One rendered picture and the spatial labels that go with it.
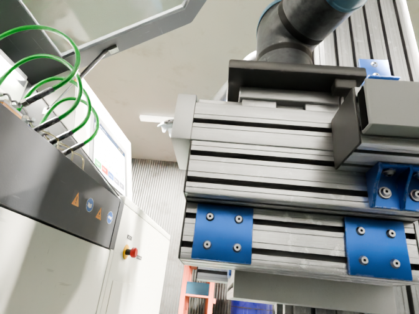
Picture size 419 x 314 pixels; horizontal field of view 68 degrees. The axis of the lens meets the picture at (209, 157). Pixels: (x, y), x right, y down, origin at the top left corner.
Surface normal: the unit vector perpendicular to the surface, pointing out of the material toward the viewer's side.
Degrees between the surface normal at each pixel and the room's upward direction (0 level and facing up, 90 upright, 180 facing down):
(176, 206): 90
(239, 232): 90
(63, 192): 90
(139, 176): 90
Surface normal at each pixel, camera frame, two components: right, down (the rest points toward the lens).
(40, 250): 0.99, 0.04
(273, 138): -0.02, -0.43
